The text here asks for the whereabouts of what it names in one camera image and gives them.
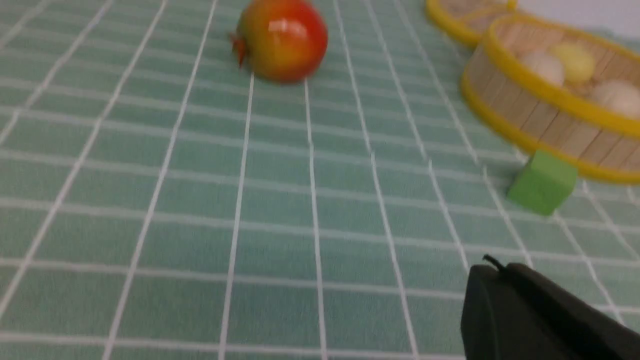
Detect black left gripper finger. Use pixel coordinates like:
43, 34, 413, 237
461, 254, 640, 360

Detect white steamed bun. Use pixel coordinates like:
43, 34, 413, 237
589, 79, 640, 119
519, 51, 565, 87

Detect yellow steamed bun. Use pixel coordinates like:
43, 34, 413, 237
548, 42, 596, 84

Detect bamboo steamer tray yellow rims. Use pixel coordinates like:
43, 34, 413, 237
461, 13, 640, 184

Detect woven bamboo steamer lid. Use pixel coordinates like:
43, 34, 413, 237
425, 0, 519, 49

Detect green foam cube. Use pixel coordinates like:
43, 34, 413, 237
506, 149, 579, 217

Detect red pomegranate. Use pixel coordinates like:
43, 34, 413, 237
228, 0, 329, 84

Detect green checkered tablecloth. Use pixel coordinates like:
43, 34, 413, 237
0, 0, 639, 360

